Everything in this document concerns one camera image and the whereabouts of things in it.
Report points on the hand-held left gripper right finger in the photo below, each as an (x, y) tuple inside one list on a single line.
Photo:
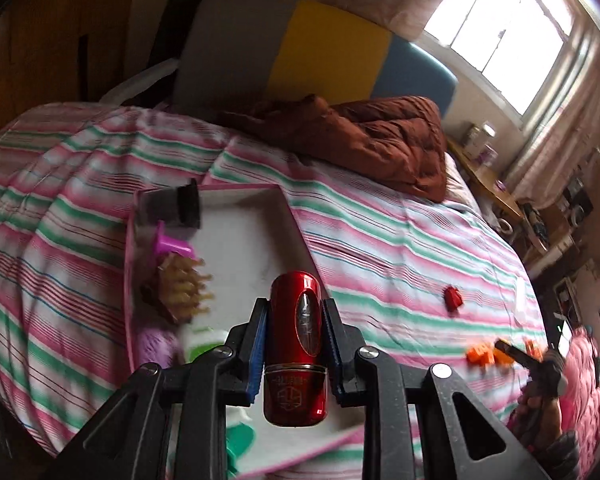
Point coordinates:
[(332, 350)]

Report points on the red plastic block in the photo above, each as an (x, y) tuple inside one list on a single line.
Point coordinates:
[(452, 299)]

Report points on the padded colour block headboard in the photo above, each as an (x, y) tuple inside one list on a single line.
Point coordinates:
[(330, 35)]

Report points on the wooden wardrobe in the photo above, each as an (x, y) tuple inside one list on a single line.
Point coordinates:
[(40, 35)]

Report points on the small jar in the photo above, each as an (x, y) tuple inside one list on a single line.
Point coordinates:
[(471, 135)]

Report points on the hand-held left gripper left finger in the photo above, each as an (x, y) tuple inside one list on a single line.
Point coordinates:
[(257, 350)]

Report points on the green plastic stand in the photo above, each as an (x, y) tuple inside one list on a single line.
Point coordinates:
[(240, 442)]

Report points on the person's reddish quilted garment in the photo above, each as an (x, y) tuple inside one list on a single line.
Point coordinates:
[(590, 390)]

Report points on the person's right hand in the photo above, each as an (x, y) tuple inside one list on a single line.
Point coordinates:
[(535, 410)]

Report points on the purple carton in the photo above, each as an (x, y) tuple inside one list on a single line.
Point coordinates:
[(486, 156)]

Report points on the red metallic cylinder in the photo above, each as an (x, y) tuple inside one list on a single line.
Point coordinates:
[(285, 310)]

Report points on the white and green bottle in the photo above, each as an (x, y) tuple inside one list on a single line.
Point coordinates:
[(202, 340)]

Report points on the pink patterned item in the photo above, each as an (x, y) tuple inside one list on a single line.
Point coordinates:
[(155, 350)]

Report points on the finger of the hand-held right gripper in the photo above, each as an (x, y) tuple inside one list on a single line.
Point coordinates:
[(512, 351)]

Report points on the purple plastic toy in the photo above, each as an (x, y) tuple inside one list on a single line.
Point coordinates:
[(170, 245)]

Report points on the brown quilted blanket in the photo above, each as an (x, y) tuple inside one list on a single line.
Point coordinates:
[(370, 135)]

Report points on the pink cardboard box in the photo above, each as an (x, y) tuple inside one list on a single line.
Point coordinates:
[(240, 240)]

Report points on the orange cube block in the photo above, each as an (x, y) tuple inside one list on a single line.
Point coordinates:
[(531, 346), (504, 358), (480, 355)]

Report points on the bright window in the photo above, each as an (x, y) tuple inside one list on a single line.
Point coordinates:
[(505, 25)]

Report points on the cluttered side shelf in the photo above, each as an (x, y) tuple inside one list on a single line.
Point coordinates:
[(570, 205)]

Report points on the dark upright board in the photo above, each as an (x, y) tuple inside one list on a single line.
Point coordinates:
[(180, 10)]

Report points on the wooden bedside desk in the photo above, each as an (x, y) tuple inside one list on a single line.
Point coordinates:
[(485, 182)]

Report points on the striped bed sheet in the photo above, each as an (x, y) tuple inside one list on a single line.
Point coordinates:
[(405, 240)]

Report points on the white carton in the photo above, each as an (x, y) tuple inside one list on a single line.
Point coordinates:
[(488, 132)]

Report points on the grey striped pillow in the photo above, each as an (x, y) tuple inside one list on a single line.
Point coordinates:
[(460, 180)]

